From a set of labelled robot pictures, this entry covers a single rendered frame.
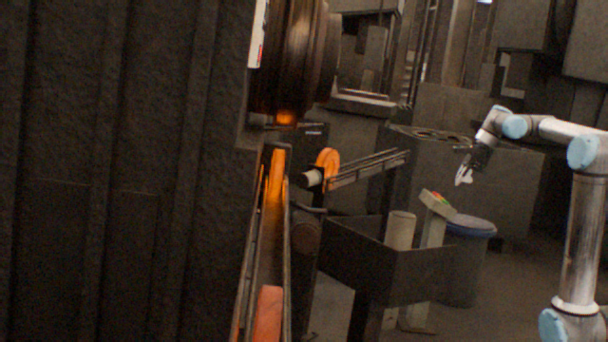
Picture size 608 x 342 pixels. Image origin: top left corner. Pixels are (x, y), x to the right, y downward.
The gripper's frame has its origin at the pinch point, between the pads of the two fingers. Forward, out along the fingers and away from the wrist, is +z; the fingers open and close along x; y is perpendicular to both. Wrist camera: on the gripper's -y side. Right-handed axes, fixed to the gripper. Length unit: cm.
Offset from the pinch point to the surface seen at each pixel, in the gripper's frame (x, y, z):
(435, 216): 1.9, 0.6, 17.3
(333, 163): -15, -53, 16
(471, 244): 36, 37, 25
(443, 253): -116, -37, 10
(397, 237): -2.8, -11.0, 32.4
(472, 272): 36, 46, 38
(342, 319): 3, -11, 78
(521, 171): 152, 94, -21
